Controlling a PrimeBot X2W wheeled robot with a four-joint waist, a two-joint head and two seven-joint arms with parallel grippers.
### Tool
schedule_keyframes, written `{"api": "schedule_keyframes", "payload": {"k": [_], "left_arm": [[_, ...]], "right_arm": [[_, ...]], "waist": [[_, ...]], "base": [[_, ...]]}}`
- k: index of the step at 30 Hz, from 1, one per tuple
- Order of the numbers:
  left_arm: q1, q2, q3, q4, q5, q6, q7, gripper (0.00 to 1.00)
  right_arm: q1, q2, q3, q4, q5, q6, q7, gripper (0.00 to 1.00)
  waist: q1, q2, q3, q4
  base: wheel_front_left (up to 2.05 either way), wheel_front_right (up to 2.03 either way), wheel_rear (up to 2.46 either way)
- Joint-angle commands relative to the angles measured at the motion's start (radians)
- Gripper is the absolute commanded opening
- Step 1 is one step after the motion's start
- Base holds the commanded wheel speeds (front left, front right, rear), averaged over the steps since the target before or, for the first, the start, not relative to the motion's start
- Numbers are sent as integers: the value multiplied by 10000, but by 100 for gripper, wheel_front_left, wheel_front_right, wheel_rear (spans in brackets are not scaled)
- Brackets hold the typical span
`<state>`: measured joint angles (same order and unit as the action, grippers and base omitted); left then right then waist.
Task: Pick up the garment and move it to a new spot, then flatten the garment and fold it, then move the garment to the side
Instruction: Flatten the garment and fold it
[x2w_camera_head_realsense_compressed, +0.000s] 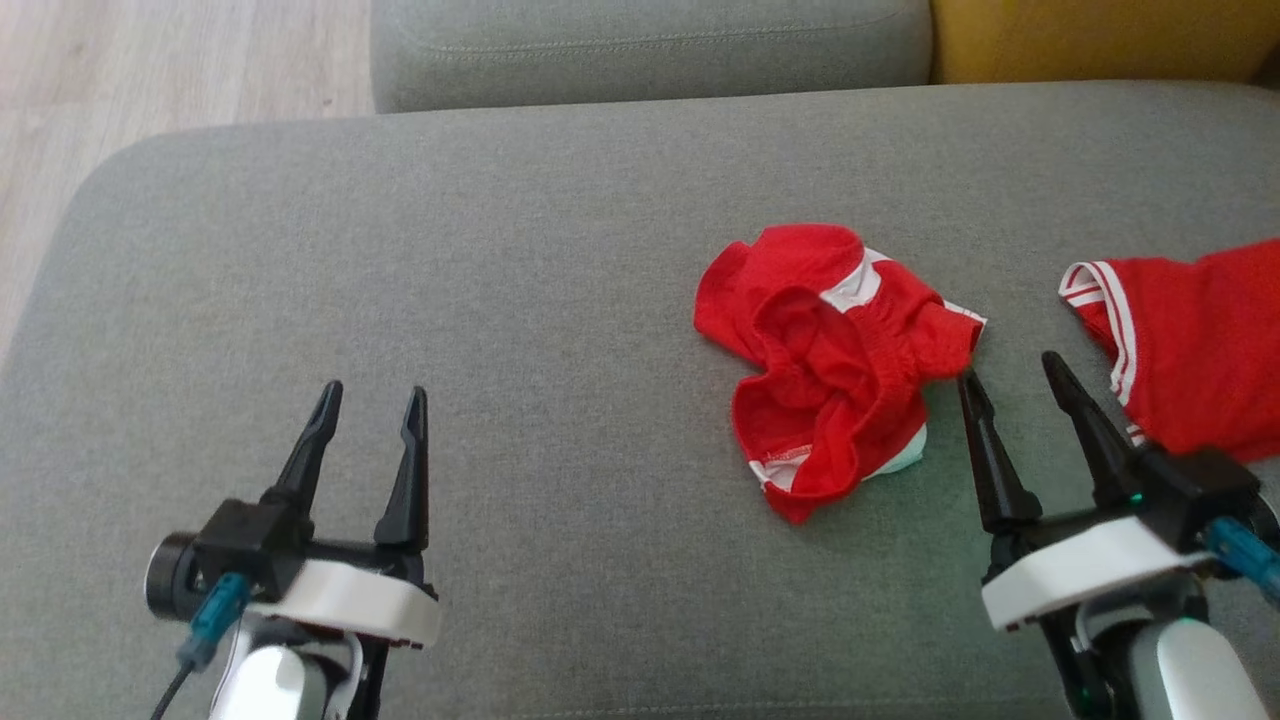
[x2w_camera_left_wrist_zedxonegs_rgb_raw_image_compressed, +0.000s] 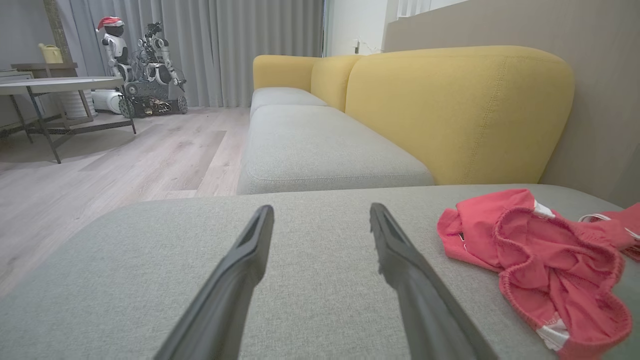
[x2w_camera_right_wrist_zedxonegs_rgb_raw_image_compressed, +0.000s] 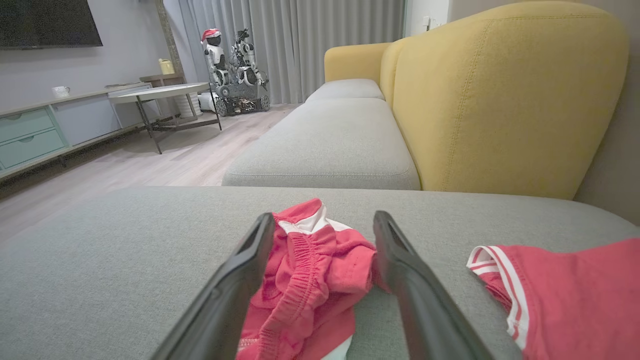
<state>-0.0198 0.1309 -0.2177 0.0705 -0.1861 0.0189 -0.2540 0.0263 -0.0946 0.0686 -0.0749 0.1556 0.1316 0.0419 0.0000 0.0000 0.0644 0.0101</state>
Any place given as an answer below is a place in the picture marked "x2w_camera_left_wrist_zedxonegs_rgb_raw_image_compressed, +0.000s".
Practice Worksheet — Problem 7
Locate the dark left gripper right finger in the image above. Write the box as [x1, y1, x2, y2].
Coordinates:
[369, 202, 501, 360]

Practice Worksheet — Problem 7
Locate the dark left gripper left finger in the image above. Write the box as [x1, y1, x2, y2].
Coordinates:
[152, 205, 275, 360]

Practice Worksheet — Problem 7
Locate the red shorts white trim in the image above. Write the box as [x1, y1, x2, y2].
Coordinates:
[436, 188, 634, 360]

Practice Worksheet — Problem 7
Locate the red basketball jersey white trim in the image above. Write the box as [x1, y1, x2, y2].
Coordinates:
[579, 202, 640, 264]

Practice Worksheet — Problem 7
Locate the large grey sofa ottoman seat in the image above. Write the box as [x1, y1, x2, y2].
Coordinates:
[0, 183, 640, 360]

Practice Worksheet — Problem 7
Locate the grey sofa seat cushion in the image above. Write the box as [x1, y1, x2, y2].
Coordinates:
[249, 87, 329, 119]
[236, 104, 435, 196]

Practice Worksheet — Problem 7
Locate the wide yellow sofa backrest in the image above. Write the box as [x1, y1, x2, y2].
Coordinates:
[344, 45, 575, 186]

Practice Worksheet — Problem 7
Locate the robot on tracked base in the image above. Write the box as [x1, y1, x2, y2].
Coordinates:
[119, 21, 189, 119]

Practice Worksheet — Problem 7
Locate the white rounded device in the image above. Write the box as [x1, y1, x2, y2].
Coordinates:
[91, 88, 124, 115]

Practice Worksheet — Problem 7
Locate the white ribbed bin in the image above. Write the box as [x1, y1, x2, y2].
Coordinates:
[57, 89, 99, 120]

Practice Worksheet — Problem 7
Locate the grey curtain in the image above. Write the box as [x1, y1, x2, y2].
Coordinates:
[54, 0, 327, 109]

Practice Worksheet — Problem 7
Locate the grey table with metal legs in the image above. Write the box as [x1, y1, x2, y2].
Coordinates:
[0, 76, 137, 165]

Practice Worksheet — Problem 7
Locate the humanoid robot with santa hat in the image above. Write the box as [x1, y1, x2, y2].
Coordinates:
[95, 16, 135, 83]

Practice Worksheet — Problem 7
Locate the grey low cabinet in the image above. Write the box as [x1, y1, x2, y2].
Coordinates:
[0, 69, 35, 132]

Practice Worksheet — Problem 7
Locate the brown wooden shelf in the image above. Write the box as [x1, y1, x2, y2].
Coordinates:
[11, 62, 96, 121]

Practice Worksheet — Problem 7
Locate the yellow watering can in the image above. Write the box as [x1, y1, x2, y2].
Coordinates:
[38, 43, 65, 65]

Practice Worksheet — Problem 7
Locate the brown textured pillar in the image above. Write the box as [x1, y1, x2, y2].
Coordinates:
[43, 0, 72, 64]

